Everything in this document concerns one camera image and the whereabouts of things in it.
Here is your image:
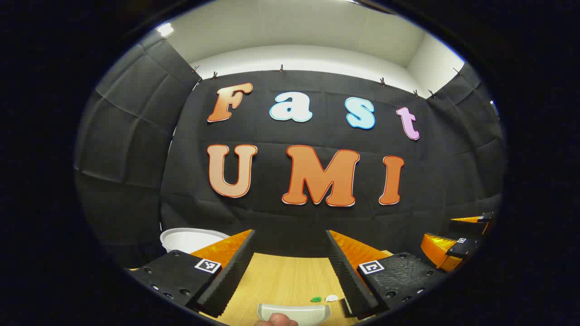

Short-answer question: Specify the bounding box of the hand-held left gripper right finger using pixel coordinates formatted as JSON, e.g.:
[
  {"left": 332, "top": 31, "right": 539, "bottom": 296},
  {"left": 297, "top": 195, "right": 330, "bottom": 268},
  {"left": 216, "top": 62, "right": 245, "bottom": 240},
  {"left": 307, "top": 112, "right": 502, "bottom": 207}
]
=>
[{"left": 326, "top": 230, "right": 447, "bottom": 319}]

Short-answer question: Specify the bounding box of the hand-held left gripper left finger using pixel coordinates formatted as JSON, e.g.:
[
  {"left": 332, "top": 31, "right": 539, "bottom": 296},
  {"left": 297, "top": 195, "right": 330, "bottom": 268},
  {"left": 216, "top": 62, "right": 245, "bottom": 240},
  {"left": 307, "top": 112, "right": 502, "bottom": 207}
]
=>
[{"left": 125, "top": 230, "right": 256, "bottom": 318}]

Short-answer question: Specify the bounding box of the white garbage bin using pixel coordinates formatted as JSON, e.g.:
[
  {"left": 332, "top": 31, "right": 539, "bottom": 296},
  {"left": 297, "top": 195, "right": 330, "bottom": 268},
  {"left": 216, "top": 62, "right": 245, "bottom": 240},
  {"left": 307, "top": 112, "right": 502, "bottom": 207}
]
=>
[{"left": 160, "top": 228, "right": 231, "bottom": 254}]

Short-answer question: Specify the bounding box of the grey-white dustpan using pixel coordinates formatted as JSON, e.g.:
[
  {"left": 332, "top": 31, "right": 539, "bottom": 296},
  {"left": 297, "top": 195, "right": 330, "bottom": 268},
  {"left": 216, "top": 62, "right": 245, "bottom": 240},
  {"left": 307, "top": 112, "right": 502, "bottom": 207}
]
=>
[{"left": 257, "top": 303, "right": 331, "bottom": 326}]

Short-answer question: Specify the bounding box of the wooden desktop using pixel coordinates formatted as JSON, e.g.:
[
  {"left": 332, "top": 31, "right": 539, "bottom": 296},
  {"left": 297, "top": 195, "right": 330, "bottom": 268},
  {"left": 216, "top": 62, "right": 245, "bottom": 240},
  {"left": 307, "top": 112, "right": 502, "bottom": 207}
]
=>
[{"left": 204, "top": 250, "right": 394, "bottom": 326}]

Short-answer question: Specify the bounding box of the row of small black clips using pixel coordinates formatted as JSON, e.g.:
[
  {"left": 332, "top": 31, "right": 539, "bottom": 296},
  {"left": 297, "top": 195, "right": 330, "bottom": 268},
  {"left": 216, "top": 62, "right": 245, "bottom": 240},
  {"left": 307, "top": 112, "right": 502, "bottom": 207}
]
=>
[{"left": 192, "top": 64, "right": 463, "bottom": 98}]

